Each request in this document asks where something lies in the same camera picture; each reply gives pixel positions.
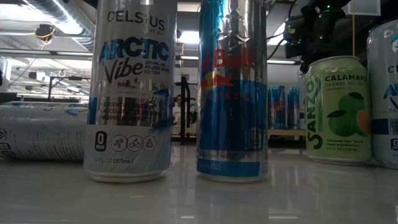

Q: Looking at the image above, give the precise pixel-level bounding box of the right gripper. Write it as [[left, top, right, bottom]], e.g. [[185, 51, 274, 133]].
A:
[[284, 16, 313, 75]]

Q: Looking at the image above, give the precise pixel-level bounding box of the long ceiling tube light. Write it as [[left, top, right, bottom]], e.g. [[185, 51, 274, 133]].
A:
[[267, 58, 296, 65]]

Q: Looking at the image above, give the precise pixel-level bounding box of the green Sanzo calamansi can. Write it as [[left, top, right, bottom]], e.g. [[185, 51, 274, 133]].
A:
[[303, 55, 373, 166]]

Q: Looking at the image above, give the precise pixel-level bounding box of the white ceiling box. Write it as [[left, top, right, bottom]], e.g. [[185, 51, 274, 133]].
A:
[[345, 0, 382, 17]]

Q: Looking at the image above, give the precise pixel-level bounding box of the square ceiling light panel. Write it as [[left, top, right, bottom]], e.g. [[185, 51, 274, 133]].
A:
[[178, 29, 200, 45]]

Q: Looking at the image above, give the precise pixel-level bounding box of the person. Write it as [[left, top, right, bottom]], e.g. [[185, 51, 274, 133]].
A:
[[173, 95, 183, 128]]

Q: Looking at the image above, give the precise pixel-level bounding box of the black metal stand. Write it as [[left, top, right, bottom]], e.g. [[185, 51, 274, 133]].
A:
[[47, 75, 91, 100]]

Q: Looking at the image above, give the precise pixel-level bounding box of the round black ceiling device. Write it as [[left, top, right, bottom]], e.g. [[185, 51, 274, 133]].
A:
[[34, 24, 57, 42]]

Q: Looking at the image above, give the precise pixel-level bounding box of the silver ceiling duct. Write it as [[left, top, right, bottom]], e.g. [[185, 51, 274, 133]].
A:
[[26, 0, 96, 52]]

